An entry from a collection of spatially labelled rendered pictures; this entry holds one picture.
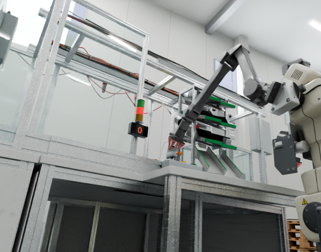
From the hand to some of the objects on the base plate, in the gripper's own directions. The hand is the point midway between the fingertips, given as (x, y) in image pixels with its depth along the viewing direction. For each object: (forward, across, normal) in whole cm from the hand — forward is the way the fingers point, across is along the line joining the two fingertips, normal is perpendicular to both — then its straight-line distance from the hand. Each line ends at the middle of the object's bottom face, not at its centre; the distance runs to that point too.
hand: (172, 149), depth 157 cm
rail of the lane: (+10, -27, -27) cm, 39 cm away
